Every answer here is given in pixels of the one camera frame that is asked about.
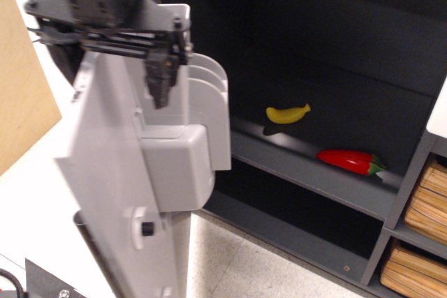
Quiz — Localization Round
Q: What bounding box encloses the black braided cable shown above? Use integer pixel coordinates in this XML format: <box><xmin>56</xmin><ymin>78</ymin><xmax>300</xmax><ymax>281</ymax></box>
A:
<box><xmin>0</xmin><ymin>268</ymin><xmax>27</xmax><ymax>298</ymax></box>

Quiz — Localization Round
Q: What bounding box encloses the wicker basket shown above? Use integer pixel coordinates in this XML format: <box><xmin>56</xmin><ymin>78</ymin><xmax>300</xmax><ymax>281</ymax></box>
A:
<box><xmin>404</xmin><ymin>155</ymin><xmax>446</xmax><ymax>245</ymax></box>
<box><xmin>380</xmin><ymin>239</ymin><xmax>446</xmax><ymax>298</ymax></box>

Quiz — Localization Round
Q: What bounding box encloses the yellow toy banana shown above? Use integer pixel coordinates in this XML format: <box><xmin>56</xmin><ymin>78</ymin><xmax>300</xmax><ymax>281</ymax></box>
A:
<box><xmin>265</xmin><ymin>104</ymin><xmax>311</xmax><ymax>124</ymax></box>

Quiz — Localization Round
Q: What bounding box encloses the light wooden panel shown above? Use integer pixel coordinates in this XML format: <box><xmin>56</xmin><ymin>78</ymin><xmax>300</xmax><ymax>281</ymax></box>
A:
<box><xmin>1</xmin><ymin>0</ymin><xmax>61</xmax><ymax>173</ymax></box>

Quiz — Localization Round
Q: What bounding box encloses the wicker basket upper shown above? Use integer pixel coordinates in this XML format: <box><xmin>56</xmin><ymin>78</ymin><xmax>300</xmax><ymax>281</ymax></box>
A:
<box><xmin>404</xmin><ymin>155</ymin><xmax>446</xmax><ymax>245</ymax></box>

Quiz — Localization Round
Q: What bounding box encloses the wicker basket lower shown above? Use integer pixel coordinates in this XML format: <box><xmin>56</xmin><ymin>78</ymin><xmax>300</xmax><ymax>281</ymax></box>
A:
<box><xmin>380</xmin><ymin>239</ymin><xmax>446</xmax><ymax>298</ymax></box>

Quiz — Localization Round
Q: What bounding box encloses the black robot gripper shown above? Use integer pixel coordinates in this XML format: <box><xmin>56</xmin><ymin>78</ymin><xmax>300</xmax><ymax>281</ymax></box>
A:
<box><xmin>24</xmin><ymin>0</ymin><xmax>191</xmax><ymax>109</ymax></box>

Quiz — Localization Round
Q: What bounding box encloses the black metal base plate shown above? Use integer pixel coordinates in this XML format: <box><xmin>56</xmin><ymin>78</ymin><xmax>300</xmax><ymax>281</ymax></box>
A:
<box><xmin>25</xmin><ymin>259</ymin><xmax>85</xmax><ymax>298</ymax></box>

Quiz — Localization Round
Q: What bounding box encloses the grey side shelf unit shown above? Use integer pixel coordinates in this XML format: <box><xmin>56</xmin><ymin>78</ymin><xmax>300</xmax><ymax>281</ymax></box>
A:
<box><xmin>359</xmin><ymin>77</ymin><xmax>447</xmax><ymax>298</ymax></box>

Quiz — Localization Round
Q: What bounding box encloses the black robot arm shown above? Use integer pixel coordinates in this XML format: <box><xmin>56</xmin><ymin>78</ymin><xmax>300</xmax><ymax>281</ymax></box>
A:
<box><xmin>24</xmin><ymin>0</ymin><xmax>192</xmax><ymax>109</ymax></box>

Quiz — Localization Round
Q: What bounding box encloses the grey toy fridge door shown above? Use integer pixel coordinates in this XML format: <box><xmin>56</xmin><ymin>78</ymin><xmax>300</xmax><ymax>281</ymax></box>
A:
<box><xmin>55</xmin><ymin>49</ymin><xmax>231</xmax><ymax>297</ymax></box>

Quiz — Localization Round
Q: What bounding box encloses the red toy chili pepper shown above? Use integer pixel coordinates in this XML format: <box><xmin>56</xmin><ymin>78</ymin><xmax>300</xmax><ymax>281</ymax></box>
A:
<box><xmin>316</xmin><ymin>149</ymin><xmax>386</xmax><ymax>176</ymax></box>

